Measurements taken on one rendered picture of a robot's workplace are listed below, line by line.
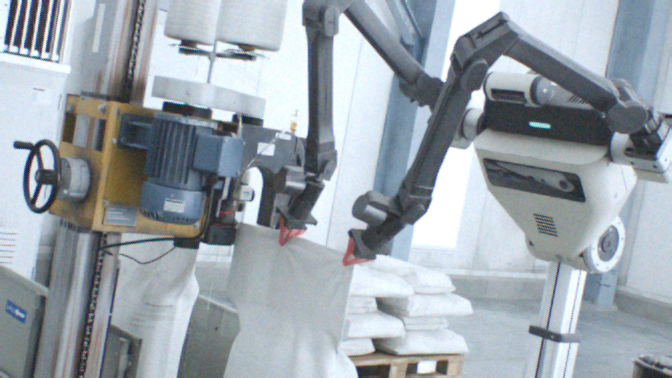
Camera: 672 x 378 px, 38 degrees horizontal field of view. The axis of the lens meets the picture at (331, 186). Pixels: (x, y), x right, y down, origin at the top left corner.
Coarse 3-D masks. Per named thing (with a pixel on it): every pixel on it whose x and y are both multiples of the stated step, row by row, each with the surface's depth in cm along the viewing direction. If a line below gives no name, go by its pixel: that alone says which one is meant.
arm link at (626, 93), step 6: (618, 90) 208; (624, 90) 208; (630, 90) 209; (624, 96) 206; (630, 96) 206; (636, 96) 212; (642, 102) 210; (648, 108) 208; (648, 114) 209; (648, 120) 210
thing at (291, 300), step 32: (256, 256) 255; (288, 256) 250; (320, 256) 238; (352, 256) 229; (256, 288) 256; (288, 288) 249; (320, 288) 236; (256, 320) 252; (288, 320) 246; (320, 320) 235; (256, 352) 244; (288, 352) 238; (320, 352) 232
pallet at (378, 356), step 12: (360, 360) 542; (372, 360) 548; (384, 360) 554; (396, 360) 561; (408, 360) 568; (420, 360) 576; (432, 360) 584; (444, 360) 598; (456, 360) 600; (384, 372) 562; (396, 372) 563; (432, 372) 598; (444, 372) 597; (456, 372) 602
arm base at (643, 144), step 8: (648, 104) 213; (656, 112) 212; (656, 120) 211; (664, 120) 214; (648, 128) 211; (656, 128) 212; (664, 128) 213; (632, 136) 214; (640, 136) 213; (648, 136) 212; (656, 136) 212; (664, 136) 213; (632, 144) 217; (640, 144) 214; (648, 144) 213; (656, 144) 213; (664, 144) 213; (624, 152) 217; (632, 152) 216; (640, 152) 215; (648, 152) 214; (656, 152) 212; (656, 160) 213
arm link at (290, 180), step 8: (328, 160) 241; (280, 168) 241; (288, 168) 240; (296, 168) 242; (304, 168) 245; (328, 168) 241; (280, 176) 241; (288, 176) 239; (296, 176) 241; (304, 176) 242; (312, 176) 242; (320, 176) 242; (328, 176) 243; (280, 184) 240; (288, 184) 239; (296, 184) 240; (304, 184) 242; (280, 192) 240; (288, 192) 240; (296, 192) 241
